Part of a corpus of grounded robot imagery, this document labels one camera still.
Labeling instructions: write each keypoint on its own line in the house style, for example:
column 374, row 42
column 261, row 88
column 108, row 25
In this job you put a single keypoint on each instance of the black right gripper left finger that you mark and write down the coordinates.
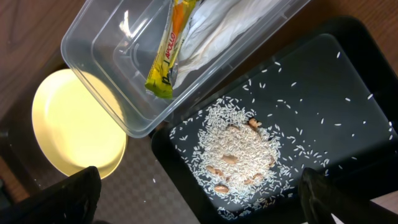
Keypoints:
column 73, row 200

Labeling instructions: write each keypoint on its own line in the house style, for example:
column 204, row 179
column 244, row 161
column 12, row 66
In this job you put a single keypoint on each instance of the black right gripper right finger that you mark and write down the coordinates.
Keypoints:
column 321, row 201

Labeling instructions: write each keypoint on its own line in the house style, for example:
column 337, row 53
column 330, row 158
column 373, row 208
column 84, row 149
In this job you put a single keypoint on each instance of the pile of rice scraps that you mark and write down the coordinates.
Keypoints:
column 248, row 148

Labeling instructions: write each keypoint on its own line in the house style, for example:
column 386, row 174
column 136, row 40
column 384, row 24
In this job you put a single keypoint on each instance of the yellow green snack wrapper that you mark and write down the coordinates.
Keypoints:
column 159, row 79

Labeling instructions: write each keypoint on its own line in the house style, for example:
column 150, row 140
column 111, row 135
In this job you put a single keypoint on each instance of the white napkin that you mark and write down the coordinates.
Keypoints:
column 214, row 26

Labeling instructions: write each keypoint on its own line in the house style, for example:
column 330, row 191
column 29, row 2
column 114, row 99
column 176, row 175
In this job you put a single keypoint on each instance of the black waste tray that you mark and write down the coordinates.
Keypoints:
column 372, row 175

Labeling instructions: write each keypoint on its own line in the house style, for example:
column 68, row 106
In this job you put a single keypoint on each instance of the clear plastic waste bin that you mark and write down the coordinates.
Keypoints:
column 143, row 71

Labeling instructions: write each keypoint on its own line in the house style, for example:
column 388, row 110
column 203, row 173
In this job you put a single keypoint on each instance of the dark brown serving tray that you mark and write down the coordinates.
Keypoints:
column 138, row 191

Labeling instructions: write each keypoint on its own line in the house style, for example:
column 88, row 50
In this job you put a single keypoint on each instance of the yellow plate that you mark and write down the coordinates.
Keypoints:
column 72, row 129

